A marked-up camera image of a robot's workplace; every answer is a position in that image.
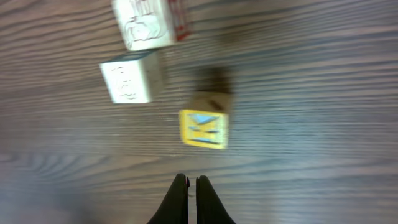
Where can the yellow K block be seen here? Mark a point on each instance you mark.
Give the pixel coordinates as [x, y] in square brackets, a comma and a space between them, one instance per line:
[204, 121]

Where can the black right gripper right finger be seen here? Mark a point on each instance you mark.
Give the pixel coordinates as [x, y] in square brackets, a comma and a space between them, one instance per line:
[210, 209]

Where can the white block elephant picture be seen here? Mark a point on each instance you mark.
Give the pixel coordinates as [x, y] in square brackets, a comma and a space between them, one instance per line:
[151, 24]

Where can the white block red trim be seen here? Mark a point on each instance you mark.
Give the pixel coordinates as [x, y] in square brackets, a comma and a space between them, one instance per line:
[133, 77]

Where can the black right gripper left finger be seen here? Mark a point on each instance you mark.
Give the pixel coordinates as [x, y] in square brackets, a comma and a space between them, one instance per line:
[174, 207]

